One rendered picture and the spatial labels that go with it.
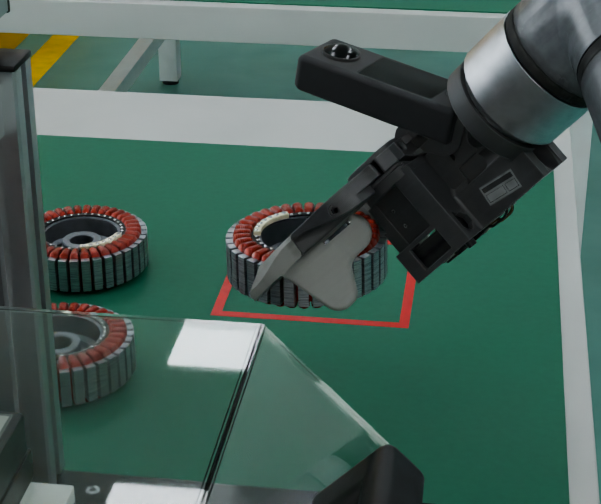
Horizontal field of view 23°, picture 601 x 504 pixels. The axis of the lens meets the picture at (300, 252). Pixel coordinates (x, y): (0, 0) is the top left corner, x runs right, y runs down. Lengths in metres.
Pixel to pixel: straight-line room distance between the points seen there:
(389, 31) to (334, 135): 0.46
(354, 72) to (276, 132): 0.63
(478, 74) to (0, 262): 0.30
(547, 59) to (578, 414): 0.32
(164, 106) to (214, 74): 2.42
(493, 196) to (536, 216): 0.46
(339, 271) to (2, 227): 0.22
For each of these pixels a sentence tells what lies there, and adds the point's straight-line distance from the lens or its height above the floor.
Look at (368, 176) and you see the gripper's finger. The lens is 0.91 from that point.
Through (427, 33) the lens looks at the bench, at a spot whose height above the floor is 0.72.
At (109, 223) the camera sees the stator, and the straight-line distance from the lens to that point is 1.27.
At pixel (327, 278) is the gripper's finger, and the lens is 0.94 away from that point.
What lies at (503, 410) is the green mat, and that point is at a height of 0.75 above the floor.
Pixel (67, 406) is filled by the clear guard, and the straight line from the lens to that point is 0.46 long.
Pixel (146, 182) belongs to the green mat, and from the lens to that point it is 1.43.
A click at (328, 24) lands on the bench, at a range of 1.98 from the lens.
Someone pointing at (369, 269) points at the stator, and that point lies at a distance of 0.98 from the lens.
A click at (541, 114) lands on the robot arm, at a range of 0.86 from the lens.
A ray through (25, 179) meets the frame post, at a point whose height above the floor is 0.98.
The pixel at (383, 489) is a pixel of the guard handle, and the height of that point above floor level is 1.06.
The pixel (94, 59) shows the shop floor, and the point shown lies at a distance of 4.21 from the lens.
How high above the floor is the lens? 1.31
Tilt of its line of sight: 26 degrees down
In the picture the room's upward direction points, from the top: straight up
